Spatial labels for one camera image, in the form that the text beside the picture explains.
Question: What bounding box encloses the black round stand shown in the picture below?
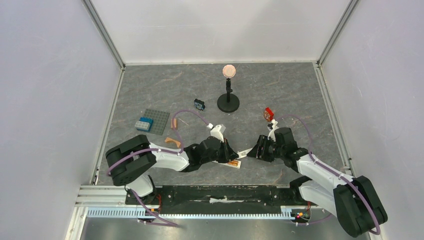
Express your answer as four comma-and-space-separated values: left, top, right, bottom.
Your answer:
217, 78, 240, 113

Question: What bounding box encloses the small red toy block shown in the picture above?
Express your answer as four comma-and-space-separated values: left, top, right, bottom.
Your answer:
263, 107, 274, 122

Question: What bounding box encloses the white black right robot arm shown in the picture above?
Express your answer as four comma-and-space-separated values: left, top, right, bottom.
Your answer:
247, 127, 388, 238

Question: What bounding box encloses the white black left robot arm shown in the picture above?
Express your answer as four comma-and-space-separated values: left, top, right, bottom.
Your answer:
105, 134, 239, 204

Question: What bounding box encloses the pink ball on stand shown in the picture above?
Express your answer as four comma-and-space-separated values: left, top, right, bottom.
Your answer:
222, 64, 237, 79

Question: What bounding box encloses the small black blue block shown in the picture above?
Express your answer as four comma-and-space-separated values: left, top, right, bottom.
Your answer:
193, 98, 206, 111

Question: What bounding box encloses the white remote battery cover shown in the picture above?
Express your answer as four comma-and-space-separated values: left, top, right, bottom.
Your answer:
237, 148, 253, 159

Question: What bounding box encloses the tan wooden rectangular block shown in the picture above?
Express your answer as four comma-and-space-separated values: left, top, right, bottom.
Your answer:
171, 118, 178, 130

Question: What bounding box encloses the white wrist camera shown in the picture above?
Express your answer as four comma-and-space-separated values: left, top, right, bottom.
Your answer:
267, 119, 279, 142
210, 124, 226, 142

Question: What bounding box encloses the blue grey lego brick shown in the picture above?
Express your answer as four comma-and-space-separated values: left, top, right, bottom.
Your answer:
134, 117, 154, 132

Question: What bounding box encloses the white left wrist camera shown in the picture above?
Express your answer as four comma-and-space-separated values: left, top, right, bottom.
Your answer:
210, 124, 226, 142

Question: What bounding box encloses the grey lego baseplate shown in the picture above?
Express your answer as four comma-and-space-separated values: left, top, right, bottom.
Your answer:
143, 109, 170, 136

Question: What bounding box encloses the white remote control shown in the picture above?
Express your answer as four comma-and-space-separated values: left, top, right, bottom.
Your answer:
213, 160, 242, 169

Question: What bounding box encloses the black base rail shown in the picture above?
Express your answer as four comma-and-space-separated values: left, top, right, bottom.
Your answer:
141, 185, 315, 215

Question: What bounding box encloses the tan wooden bracket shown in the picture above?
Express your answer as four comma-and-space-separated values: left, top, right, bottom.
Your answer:
165, 137, 181, 148

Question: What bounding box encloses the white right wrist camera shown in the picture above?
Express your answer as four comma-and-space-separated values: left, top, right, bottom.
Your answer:
267, 119, 279, 142

